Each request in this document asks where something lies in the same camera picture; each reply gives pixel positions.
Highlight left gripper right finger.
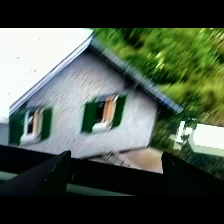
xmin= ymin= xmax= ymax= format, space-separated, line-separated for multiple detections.
xmin=161 ymin=151 xmax=224 ymax=197

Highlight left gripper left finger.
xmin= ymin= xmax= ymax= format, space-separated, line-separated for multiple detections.
xmin=0 ymin=150 xmax=73 ymax=197

